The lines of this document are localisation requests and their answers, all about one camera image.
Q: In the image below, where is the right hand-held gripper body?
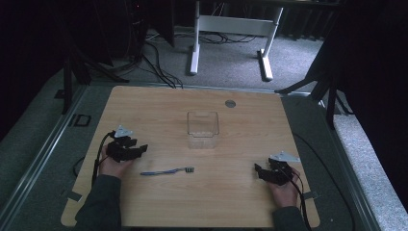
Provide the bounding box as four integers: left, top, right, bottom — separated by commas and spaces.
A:
262, 151, 301, 187

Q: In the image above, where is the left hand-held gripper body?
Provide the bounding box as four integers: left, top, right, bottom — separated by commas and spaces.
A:
106, 124, 139, 163

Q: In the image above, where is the blue toothbrush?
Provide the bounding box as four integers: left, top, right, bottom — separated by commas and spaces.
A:
140, 166, 195, 177

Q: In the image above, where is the clear plastic container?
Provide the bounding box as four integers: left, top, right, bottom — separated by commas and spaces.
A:
187, 111, 220, 150

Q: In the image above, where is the person's left hand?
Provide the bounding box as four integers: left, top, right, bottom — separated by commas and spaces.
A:
98, 146, 135, 179

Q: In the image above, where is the person's right hand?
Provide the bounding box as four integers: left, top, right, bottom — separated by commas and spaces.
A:
268, 167, 302, 209

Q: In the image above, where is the black stand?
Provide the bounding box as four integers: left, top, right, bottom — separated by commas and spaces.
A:
274, 13, 354, 129
61, 32, 131, 116

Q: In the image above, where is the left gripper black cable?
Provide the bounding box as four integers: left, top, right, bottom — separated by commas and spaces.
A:
91, 130, 115, 187

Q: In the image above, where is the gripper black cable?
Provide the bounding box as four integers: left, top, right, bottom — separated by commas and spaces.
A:
278, 165, 314, 231
91, 130, 115, 187

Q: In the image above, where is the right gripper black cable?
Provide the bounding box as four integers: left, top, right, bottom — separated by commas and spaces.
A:
278, 165, 314, 231

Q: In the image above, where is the black rectangular bracket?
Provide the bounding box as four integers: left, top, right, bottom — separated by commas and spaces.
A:
70, 114, 92, 128

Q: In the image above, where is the bundle of floor cables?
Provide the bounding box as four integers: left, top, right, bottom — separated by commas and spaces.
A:
128, 28, 258, 90

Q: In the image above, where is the white desk frame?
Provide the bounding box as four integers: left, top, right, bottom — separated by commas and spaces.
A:
189, 0, 285, 82

